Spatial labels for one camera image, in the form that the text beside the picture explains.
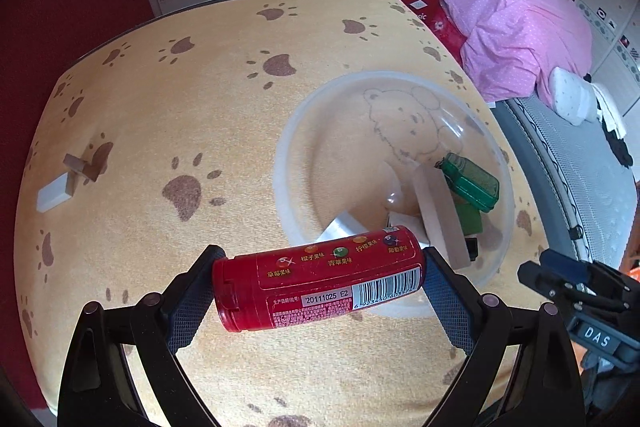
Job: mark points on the white dotted pillow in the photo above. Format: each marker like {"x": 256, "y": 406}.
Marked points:
{"x": 570, "y": 97}

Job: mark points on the black and white clothes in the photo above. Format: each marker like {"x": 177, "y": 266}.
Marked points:
{"x": 612, "y": 127}

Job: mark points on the red candy tube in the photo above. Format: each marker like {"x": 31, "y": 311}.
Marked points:
{"x": 310, "y": 282}

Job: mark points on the white wardrobe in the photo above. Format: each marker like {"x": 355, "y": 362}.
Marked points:
{"x": 615, "y": 17}

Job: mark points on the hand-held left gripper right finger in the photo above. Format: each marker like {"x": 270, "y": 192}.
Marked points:
{"x": 445, "y": 302}

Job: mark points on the clear plastic bowl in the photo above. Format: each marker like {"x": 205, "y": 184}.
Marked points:
{"x": 350, "y": 132}

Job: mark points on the pink blanket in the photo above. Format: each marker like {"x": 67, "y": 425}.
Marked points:
{"x": 500, "y": 22}

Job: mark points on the light wooden block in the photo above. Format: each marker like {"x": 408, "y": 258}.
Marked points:
{"x": 74, "y": 163}

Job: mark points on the pale painted wooden block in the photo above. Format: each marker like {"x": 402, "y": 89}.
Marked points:
{"x": 342, "y": 227}

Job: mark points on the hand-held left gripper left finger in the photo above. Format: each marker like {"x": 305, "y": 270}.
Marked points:
{"x": 192, "y": 302}

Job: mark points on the grey mattress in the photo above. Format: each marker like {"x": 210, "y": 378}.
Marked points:
{"x": 565, "y": 167}

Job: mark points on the long white block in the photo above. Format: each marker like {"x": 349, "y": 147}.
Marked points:
{"x": 440, "y": 212}

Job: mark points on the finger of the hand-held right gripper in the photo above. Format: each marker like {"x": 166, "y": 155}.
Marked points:
{"x": 565, "y": 263}
{"x": 547, "y": 282}

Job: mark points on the red curtain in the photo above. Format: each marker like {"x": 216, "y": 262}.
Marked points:
{"x": 50, "y": 7}

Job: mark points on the green patterned case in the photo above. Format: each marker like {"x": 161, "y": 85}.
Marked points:
{"x": 470, "y": 182}

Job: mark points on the person's grey-sleeved right forearm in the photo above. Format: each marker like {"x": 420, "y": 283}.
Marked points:
{"x": 607, "y": 387}

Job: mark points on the small white box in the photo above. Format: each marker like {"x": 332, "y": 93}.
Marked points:
{"x": 52, "y": 193}

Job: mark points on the yellow paw-print tablecloth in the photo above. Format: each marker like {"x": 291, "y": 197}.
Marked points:
{"x": 200, "y": 107}

